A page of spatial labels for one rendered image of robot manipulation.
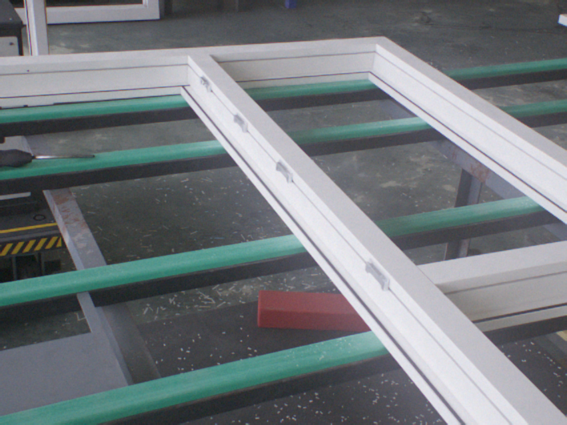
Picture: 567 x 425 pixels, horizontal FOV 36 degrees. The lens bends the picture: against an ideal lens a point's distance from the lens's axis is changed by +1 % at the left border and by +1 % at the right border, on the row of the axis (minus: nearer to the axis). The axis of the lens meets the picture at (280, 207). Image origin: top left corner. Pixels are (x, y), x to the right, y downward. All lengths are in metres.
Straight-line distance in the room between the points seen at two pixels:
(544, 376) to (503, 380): 0.61
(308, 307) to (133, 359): 0.51
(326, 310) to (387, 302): 0.45
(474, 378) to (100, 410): 0.39
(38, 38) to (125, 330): 2.72
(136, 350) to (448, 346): 0.37
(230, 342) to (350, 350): 0.48
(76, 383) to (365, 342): 0.33
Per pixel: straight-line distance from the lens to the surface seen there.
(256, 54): 1.76
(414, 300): 1.00
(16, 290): 1.12
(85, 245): 1.28
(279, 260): 1.20
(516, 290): 1.12
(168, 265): 1.15
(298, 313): 1.49
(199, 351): 1.45
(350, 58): 1.86
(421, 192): 3.36
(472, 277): 1.06
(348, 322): 1.51
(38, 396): 0.98
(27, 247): 2.32
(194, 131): 3.70
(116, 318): 1.12
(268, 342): 1.47
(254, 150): 1.40
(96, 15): 5.10
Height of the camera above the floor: 1.48
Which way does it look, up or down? 28 degrees down
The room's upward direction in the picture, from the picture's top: 5 degrees clockwise
